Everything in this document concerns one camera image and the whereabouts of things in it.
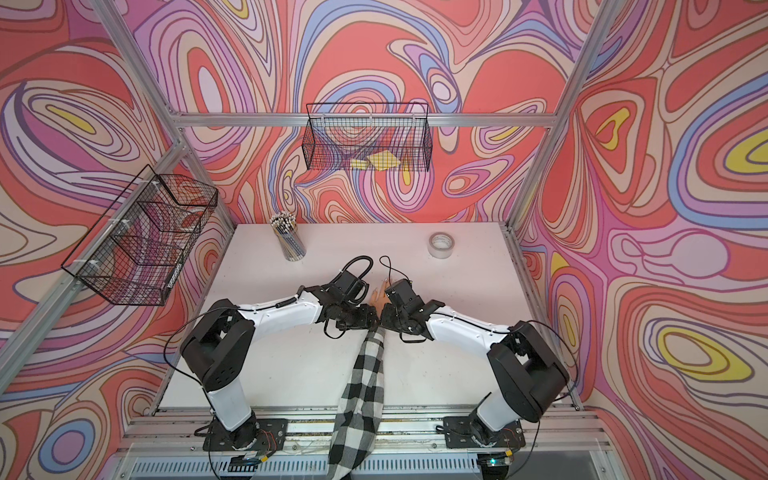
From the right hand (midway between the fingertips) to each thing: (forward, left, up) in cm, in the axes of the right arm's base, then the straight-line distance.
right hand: (386, 326), depth 88 cm
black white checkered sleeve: (-24, +7, +1) cm, 25 cm away
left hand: (+1, +3, -1) cm, 4 cm away
